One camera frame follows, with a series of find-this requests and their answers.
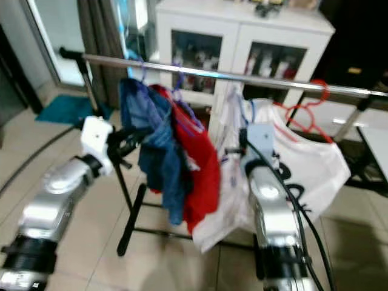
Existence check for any blue wire hanger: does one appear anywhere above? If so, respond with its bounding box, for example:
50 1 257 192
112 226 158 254
236 97 258 131

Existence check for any white printed t-shirt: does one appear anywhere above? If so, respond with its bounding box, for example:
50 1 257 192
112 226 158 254
191 85 255 252

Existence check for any blue denim garment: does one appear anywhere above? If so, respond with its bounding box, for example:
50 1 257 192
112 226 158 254
118 78 189 226

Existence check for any red printed shirt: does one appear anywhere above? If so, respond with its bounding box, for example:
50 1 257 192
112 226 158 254
152 85 222 234

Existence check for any teal floor mat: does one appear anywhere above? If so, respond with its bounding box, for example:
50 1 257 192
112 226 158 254
36 94 113 125

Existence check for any chrome and black clothes rack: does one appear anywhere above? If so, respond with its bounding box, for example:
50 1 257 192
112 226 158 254
59 47 388 283

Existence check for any white black-lettered t-shirt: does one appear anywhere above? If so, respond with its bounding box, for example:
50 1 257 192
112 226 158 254
249 100 352 222

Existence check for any grey-brown curtain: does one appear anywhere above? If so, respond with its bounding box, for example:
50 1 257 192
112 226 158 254
79 0 128 113

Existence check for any large white table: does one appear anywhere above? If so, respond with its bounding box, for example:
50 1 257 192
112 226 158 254
359 124 388 182

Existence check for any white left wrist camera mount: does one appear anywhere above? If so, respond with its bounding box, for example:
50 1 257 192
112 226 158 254
80 115 115 176

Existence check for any purple wire hanger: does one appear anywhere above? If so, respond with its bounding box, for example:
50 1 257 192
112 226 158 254
170 61 204 128
136 61 155 85

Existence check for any red wire hanger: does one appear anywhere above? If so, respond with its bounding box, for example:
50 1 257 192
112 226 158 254
273 79 337 145

